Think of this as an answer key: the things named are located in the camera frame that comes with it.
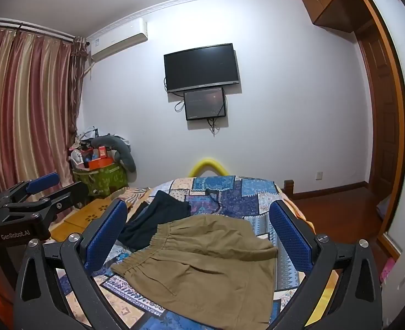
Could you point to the white curtain rail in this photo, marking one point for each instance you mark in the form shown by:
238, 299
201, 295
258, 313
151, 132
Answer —
27, 29

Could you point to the yellow foam tube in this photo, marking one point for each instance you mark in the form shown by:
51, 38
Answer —
197, 166

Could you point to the striped pink curtain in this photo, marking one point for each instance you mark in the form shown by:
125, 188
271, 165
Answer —
27, 110

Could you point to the white air conditioner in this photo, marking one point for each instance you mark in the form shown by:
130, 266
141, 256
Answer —
120, 41

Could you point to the small black monitor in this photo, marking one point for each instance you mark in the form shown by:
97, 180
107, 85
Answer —
204, 105

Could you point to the striped cloth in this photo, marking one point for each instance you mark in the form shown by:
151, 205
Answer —
134, 196

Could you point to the orange box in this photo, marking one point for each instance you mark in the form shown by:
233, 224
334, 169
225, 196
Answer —
100, 163

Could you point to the black wall television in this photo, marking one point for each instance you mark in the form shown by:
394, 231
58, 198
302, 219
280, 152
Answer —
202, 65

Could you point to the dark navy garment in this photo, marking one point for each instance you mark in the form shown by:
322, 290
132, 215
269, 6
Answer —
154, 220

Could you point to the wooden board with flower cutouts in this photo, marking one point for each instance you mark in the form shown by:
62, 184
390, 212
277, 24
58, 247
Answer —
89, 217

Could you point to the green patterned basket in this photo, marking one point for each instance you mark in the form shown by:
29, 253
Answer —
102, 179

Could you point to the blue patchwork printed blanket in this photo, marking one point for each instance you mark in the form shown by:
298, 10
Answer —
230, 196

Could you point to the grey plush pillow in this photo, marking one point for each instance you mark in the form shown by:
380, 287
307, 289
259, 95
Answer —
126, 158

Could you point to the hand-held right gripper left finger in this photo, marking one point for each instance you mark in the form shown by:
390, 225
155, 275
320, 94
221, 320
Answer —
106, 239

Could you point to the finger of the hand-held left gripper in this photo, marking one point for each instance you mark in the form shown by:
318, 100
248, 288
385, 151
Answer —
68, 196
42, 182

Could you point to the khaki pants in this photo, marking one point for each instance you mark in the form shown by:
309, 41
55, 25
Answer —
205, 264

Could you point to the orange yellow fleece blanket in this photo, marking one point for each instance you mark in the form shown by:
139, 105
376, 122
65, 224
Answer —
300, 213

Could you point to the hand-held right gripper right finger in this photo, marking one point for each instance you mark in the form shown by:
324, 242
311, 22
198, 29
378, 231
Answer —
290, 235

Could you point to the wooden bedpost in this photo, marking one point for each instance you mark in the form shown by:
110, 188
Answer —
288, 189

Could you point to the white wall socket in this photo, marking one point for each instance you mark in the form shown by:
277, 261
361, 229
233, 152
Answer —
319, 175

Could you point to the wooden door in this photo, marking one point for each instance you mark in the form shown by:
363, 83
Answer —
381, 110

